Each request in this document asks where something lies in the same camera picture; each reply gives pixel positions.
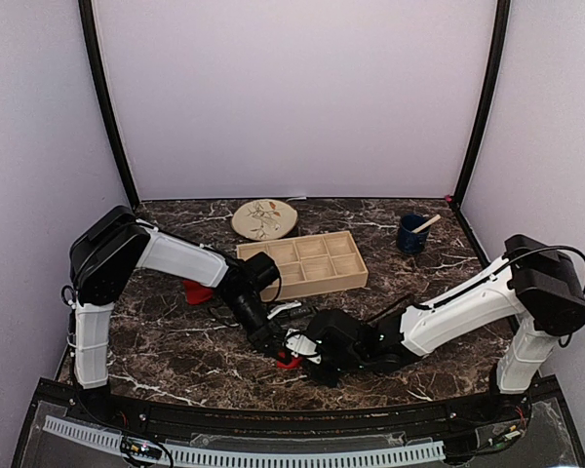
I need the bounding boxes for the floral ceramic plate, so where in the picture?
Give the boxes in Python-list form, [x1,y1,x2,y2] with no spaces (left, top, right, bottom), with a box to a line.
[231,199,298,242]

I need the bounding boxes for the left black frame post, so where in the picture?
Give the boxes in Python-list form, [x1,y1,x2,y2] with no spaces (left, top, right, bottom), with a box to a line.
[78,0,140,209]

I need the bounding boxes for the white slotted cable duct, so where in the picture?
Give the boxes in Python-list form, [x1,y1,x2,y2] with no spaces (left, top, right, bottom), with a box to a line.
[42,415,446,467]

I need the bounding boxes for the red sock near left arm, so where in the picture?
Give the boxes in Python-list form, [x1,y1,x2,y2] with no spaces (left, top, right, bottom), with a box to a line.
[182,280,215,305]

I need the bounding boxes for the wooden compartment tray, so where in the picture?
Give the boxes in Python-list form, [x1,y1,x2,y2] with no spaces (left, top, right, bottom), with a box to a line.
[236,231,369,301]

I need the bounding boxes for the dark blue mug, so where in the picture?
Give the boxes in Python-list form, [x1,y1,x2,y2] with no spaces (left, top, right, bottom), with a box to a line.
[397,214,430,254]

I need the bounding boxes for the red sock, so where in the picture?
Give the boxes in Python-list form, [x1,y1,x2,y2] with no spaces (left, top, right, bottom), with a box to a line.
[276,352,303,370]

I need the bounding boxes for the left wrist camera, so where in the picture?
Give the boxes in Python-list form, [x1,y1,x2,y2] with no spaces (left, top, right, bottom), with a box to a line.
[267,300,317,322]

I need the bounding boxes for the right black frame post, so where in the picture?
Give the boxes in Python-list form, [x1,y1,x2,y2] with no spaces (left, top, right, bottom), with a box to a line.
[451,0,511,210]

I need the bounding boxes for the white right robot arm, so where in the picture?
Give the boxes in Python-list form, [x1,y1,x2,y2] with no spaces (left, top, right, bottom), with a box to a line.
[285,234,585,423]

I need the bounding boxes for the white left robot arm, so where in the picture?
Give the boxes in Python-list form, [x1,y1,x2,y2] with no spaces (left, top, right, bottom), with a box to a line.
[61,206,292,425]

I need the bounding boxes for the black front rail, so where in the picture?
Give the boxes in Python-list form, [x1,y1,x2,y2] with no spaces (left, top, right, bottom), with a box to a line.
[141,403,450,438]

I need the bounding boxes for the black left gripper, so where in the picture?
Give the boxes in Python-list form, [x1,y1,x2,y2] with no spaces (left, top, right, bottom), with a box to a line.
[220,292,291,365]

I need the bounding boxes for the black frame post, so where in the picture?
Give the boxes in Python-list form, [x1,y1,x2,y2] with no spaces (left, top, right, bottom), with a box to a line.
[451,0,511,210]
[78,0,140,209]

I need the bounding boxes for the wooden stick in mug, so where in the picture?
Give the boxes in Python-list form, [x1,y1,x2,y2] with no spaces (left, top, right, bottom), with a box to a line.
[412,214,442,234]

